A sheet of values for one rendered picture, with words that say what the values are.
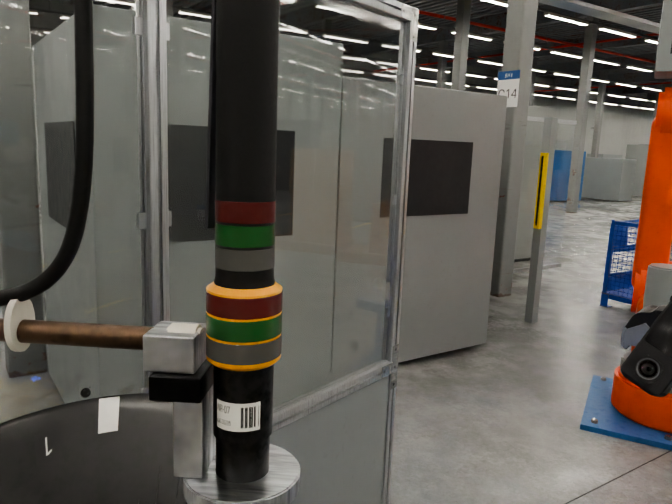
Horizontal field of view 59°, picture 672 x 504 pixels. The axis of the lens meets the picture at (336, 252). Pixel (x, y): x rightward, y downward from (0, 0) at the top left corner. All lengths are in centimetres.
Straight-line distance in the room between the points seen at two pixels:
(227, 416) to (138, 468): 20
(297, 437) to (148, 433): 108
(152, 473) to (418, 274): 406
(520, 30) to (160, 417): 673
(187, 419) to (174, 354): 4
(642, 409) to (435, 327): 155
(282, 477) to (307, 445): 128
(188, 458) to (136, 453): 18
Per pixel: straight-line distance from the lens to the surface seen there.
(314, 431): 166
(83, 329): 38
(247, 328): 33
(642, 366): 68
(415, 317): 459
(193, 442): 37
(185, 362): 35
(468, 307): 499
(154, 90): 115
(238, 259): 32
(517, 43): 708
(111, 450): 55
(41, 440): 57
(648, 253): 428
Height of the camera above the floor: 166
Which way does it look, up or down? 10 degrees down
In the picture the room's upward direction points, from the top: 2 degrees clockwise
